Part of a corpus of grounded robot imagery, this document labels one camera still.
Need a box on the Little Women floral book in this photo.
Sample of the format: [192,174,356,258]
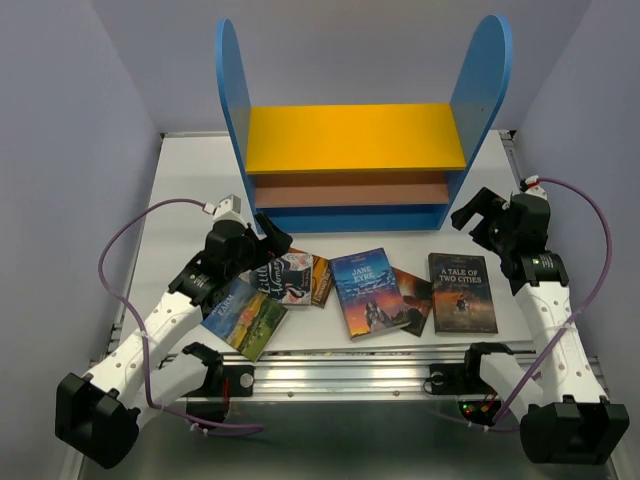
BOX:
[240,252,313,305]

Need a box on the Edward Tulane brown book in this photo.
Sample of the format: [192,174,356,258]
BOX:
[282,248,334,308]

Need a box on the Animal Farm book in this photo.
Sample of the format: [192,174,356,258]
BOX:
[202,279,288,363]

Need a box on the Jane Eyre blue book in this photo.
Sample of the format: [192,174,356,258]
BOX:
[330,248,409,340]

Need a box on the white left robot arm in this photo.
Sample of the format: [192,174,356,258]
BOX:
[55,210,292,469]

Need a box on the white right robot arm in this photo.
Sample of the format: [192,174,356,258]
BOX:
[451,180,630,465]

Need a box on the Tale Of Two Cities book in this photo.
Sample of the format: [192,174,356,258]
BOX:
[428,253,498,335]

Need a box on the Three Days To See book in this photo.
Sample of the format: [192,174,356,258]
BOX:
[392,268,433,337]

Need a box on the blue yellow wooden bookshelf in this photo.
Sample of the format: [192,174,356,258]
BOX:
[215,15,513,233]

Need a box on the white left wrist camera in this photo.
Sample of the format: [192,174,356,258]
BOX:
[202,194,246,225]

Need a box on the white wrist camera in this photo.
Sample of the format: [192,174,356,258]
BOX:
[202,194,246,225]
[519,175,547,198]

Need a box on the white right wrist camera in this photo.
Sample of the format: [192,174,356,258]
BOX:
[519,175,547,198]

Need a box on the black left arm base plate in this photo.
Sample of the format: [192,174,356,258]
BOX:
[185,365,255,399]

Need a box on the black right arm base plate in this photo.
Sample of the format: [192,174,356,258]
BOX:
[427,363,487,396]

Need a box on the aluminium mounting rail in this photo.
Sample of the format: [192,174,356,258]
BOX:
[79,342,612,401]

